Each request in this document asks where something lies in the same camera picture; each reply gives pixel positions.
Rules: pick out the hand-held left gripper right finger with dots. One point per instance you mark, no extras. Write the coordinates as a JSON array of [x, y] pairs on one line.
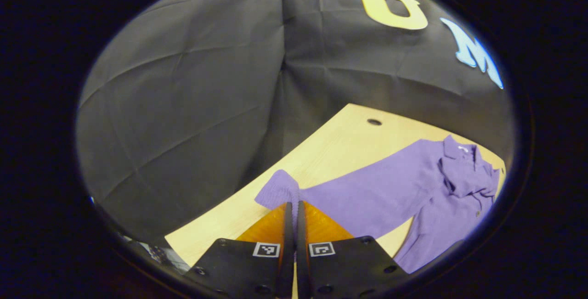
[[301, 262]]

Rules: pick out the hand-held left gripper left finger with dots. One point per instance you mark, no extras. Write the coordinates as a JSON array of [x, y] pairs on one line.
[[288, 253]]

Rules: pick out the purple knit cardigan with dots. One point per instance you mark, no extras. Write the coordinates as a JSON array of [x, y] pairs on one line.
[[390, 184]]

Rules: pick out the black backdrop cloth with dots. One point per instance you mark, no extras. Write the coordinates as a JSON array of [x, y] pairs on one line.
[[193, 106]]

